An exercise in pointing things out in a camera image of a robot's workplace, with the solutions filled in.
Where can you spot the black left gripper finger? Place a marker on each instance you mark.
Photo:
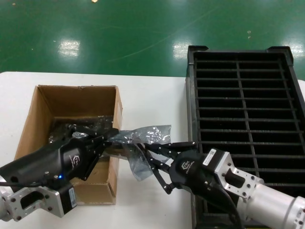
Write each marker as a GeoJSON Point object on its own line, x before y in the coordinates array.
{"type": "Point", "coordinates": [95, 131]}
{"type": "Point", "coordinates": [97, 149]}

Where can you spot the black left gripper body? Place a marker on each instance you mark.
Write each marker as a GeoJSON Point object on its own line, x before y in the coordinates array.
{"type": "Point", "coordinates": [47, 162]}

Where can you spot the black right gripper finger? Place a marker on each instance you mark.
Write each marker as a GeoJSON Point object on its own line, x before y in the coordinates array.
{"type": "Point", "coordinates": [158, 171]}
{"type": "Point", "coordinates": [166, 150]}

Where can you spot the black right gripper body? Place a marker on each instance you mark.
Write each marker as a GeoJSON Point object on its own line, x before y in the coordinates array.
{"type": "Point", "coordinates": [190, 169]}

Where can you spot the grey antistatic bag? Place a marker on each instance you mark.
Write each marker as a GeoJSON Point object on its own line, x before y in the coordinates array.
{"type": "Point", "coordinates": [152, 132]}
{"type": "Point", "coordinates": [59, 128]}

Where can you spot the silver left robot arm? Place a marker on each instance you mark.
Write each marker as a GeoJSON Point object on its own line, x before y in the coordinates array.
{"type": "Point", "coordinates": [47, 198]}

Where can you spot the brown cardboard box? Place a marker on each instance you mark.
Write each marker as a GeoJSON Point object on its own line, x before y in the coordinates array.
{"type": "Point", "coordinates": [71, 100]}

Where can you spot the black slotted plastic container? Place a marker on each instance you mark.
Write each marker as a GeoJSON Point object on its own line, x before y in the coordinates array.
{"type": "Point", "coordinates": [191, 95]}

